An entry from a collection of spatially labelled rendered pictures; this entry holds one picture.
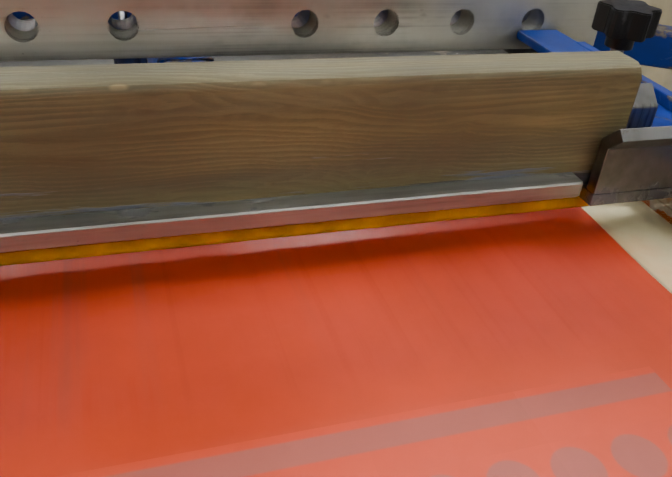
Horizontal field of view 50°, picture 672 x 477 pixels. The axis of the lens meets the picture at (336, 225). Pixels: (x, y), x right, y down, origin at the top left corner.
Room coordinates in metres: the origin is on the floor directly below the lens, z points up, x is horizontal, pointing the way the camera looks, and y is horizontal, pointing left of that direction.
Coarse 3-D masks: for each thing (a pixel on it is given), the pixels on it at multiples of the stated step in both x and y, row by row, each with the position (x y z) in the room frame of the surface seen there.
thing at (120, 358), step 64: (128, 256) 0.31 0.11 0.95; (192, 256) 0.32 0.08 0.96; (256, 256) 0.32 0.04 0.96; (0, 320) 0.25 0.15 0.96; (64, 320) 0.26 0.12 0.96; (128, 320) 0.26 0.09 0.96; (192, 320) 0.26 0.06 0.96; (256, 320) 0.27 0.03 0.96; (0, 384) 0.21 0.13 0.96; (64, 384) 0.22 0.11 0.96; (128, 384) 0.22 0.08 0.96; (192, 384) 0.22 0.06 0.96; (256, 384) 0.23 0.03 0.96; (320, 384) 0.23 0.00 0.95; (0, 448) 0.18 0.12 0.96; (64, 448) 0.18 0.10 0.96; (128, 448) 0.19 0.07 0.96; (192, 448) 0.19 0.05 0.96
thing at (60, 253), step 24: (384, 216) 0.35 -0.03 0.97; (408, 216) 0.36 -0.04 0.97; (432, 216) 0.36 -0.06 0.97; (456, 216) 0.37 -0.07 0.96; (480, 216) 0.38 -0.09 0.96; (144, 240) 0.31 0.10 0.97; (168, 240) 0.31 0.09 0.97; (192, 240) 0.32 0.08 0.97; (216, 240) 0.32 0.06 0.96; (240, 240) 0.33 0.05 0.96; (0, 264) 0.28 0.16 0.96
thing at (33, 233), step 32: (352, 192) 0.33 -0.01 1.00; (384, 192) 0.34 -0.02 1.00; (416, 192) 0.34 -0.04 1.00; (448, 192) 0.34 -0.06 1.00; (480, 192) 0.35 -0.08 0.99; (512, 192) 0.36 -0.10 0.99; (544, 192) 0.36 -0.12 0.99; (576, 192) 0.37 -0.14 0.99; (0, 224) 0.27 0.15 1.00; (32, 224) 0.27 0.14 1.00; (64, 224) 0.28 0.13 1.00; (96, 224) 0.28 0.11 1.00; (128, 224) 0.28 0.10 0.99; (160, 224) 0.29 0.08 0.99; (192, 224) 0.29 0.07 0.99; (224, 224) 0.30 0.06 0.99; (256, 224) 0.30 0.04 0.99; (288, 224) 0.31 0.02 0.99
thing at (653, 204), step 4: (644, 200) 0.43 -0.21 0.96; (648, 200) 0.43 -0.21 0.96; (652, 200) 0.42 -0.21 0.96; (656, 200) 0.42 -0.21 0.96; (660, 200) 0.42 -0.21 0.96; (664, 200) 0.41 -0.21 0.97; (668, 200) 0.41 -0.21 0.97; (648, 204) 0.43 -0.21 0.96; (652, 204) 0.42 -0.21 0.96; (656, 204) 0.42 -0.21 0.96; (660, 204) 0.42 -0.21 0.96; (664, 204) 0.41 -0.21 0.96; (668, 204) 0.41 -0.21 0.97; (652, 208) 0.42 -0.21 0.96; (656, 208) 0.42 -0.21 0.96; (660, 208) 0.42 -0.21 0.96; (664, 208) 0.41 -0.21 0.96; (668, 208) 0.41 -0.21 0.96; (656, 212) 0.42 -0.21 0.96; (660, 212) 0.41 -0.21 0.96; (664, 212) 0.41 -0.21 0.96; (668, 212) 0.41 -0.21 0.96; (664, 216) 0.41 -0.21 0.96; (668, 216) 0.41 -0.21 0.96; (668, 220) 0.41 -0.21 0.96
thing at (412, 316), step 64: (320, 256) 0.33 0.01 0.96; (384, 256) 0.33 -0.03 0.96; (448, 256) 0.34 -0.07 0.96; (512, 256) 0.35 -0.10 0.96; (576, 256) 0.35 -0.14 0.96; (320, 320) 0.27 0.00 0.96; (384, 320) 0.28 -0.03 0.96; (448, 320) 0.28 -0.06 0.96; (512, 320) 0.29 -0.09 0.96; (576, 320) 0.29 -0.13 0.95; (640, 320) 0.30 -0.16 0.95; (384, 384) 0.23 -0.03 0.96; (448, 384) 0.24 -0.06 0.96; (512, 384) 0.24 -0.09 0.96
